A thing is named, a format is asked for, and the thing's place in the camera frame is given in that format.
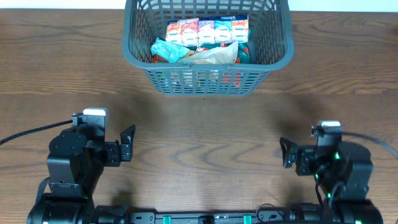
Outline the green Nescafe coffee bag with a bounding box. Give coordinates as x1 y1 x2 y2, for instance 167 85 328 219
195 42 251 64

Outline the beige PanTree snack pouch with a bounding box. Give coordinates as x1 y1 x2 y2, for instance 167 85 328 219
177 42 239 65

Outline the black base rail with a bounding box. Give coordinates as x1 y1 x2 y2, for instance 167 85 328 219
93 210 312 224

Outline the blue rectangular carton box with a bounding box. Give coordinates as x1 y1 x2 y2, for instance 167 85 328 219
165 15 249 47

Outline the orange spaghetti packet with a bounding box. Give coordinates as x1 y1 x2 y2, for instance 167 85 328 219
152 46 242 86

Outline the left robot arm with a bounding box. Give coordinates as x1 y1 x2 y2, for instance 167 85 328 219
27 113 136 224

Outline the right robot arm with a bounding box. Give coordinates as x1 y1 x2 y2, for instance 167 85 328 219
280 121 383 223

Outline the small teal snack packet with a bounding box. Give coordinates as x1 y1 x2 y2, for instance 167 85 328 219
150 38 190 63

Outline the grey plastic basket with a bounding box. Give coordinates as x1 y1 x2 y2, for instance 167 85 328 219
121 0 294 96

